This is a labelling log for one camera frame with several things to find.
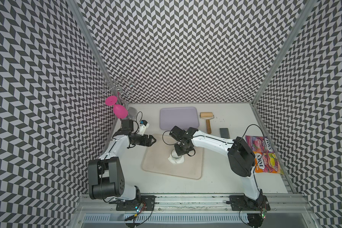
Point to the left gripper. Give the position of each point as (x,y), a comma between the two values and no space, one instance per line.
(148,143)

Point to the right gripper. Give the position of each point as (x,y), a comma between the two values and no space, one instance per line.
(179,152)

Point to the white dough ball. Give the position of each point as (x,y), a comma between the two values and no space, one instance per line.
(178,160)

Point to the beige plastic tray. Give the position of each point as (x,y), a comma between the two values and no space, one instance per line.
(156,159)

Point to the wooden dough roller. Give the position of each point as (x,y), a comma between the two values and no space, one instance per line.
(207,116)

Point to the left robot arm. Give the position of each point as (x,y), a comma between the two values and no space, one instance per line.
(105,175)

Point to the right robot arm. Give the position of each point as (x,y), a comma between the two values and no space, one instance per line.
(237,151)

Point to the purple plastic tray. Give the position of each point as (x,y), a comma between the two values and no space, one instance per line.
(182,117)

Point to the pink wine glass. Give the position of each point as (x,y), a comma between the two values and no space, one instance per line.
(119,110)

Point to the colourful candy bag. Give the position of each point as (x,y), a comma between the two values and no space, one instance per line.
(265,158)

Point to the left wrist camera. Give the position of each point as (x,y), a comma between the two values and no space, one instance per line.
(143,126)

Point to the black handled metal spatula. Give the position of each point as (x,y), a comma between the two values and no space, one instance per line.
(224,133)

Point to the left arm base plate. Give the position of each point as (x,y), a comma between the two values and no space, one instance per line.
(130,205)

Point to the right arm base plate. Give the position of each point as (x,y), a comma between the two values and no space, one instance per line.
(243,203)

